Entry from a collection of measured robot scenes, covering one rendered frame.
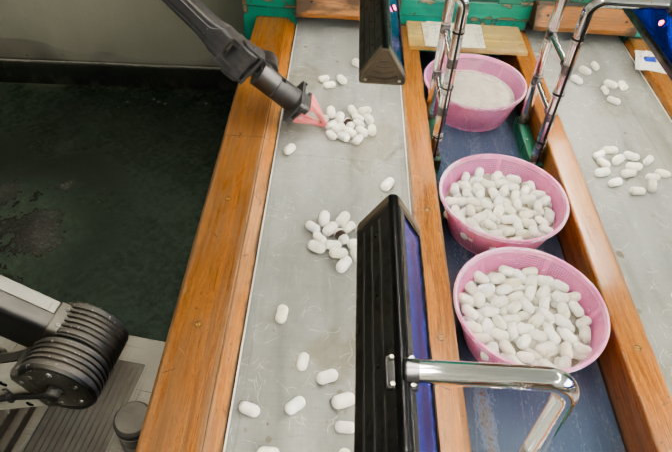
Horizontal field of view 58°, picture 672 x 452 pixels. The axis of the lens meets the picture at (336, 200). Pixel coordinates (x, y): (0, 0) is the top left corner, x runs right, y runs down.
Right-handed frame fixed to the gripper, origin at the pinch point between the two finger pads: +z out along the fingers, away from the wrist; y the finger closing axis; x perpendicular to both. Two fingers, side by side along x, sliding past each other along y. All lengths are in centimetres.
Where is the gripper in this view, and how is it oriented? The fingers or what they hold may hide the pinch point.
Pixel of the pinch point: (322, 123)
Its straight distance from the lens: 143.1
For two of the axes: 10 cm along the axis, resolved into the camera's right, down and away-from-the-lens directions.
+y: 0.3, -6.8, 7.3
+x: -6.8, 5.2, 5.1
